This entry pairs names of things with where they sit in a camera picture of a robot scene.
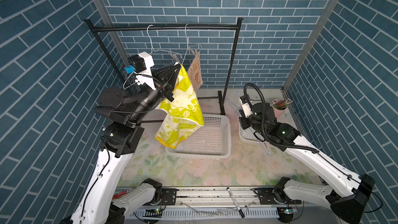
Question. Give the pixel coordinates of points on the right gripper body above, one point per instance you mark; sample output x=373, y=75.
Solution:
x=245, y=122

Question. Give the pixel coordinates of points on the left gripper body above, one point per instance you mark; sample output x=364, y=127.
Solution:
x=161, y=89

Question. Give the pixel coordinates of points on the light blue wire hanger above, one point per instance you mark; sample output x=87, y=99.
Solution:
x=240, y=113

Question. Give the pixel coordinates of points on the orange bunny towel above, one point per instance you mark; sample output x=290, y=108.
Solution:
x=194, y=73

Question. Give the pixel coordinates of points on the beige clothespin orange towel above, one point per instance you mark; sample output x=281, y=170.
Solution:
x=195, y=51

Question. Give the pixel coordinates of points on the yellow green towel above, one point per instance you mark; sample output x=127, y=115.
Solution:
x=183, y=115

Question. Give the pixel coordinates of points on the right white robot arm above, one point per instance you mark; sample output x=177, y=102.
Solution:
x=345, y=192

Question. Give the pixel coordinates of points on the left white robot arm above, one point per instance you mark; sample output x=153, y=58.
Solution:
x=119, y=143

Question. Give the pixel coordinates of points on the white rectangular tray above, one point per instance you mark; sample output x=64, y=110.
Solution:
x=247, y=136

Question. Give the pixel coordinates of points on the beige clothespin on blue towel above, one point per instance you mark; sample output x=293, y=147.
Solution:
x=175, y=57

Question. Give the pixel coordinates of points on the pink metal pen bucket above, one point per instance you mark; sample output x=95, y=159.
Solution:
x=277, y=113

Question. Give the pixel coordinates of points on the white perforated plastic basket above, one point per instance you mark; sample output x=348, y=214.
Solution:
x=212, y=141

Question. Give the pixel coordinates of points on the bundle of coloured pencils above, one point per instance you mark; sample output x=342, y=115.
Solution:
x=281, y=104

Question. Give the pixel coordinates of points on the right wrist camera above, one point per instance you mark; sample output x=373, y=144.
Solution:
x=245, y=104

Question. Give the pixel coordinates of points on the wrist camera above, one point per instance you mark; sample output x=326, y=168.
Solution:
x=140, y=66
x=245, y=104

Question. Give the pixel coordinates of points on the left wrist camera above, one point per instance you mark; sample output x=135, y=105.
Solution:
x=140, y=66

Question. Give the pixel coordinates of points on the black marker on rail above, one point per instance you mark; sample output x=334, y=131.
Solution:
x=235, y=202

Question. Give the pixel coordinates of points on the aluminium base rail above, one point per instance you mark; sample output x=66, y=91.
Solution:
x=211, y=205

